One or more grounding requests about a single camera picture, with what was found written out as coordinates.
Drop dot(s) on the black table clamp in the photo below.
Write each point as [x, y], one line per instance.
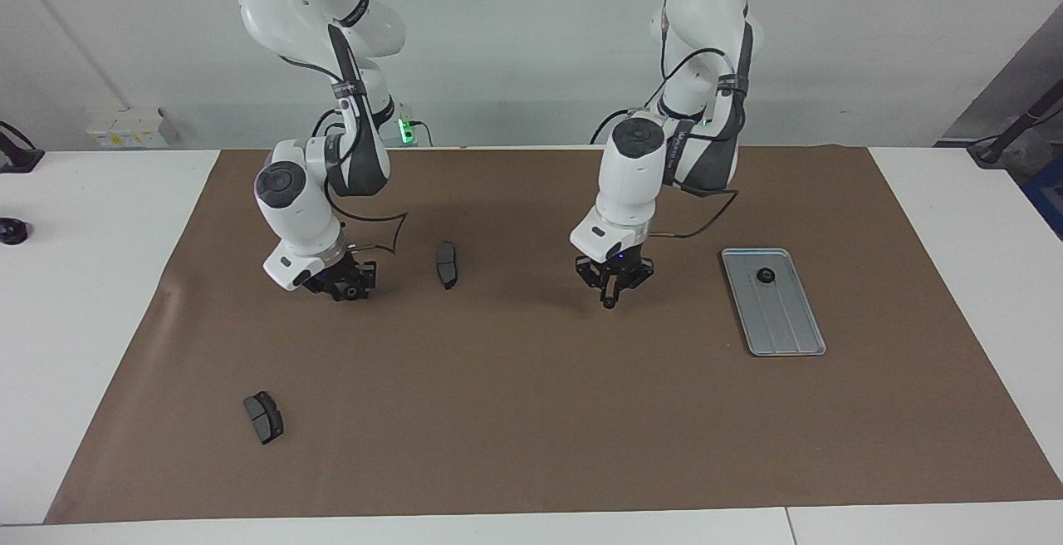
[21, 159]

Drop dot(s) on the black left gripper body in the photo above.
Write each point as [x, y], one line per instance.
[614, 269]

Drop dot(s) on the silver metal tray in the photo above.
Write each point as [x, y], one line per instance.
[781, 321]

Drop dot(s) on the black round knob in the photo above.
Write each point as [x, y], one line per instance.
[12, 232]

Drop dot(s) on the brown paper mat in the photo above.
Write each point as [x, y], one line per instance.
[581, 412]

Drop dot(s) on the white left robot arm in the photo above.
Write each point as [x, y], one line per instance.
[631, 179]

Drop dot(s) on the blue crate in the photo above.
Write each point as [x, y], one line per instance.
[1048, 196]

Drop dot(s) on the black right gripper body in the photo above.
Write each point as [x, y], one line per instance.
[332, 277]

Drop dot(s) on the long grey brake pad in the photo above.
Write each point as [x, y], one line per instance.
[447, 262]

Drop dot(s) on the black stand pole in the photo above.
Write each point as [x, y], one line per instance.
[992, 150]

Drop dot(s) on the white power strip box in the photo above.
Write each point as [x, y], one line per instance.
[124, 125]

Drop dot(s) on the short dark brake pad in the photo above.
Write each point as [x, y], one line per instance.
[264, 419]

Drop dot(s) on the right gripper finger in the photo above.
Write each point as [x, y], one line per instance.
[339, 293]
[366, 275]

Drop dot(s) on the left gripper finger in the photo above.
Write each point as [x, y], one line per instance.
[635, 279]
[593, 279]

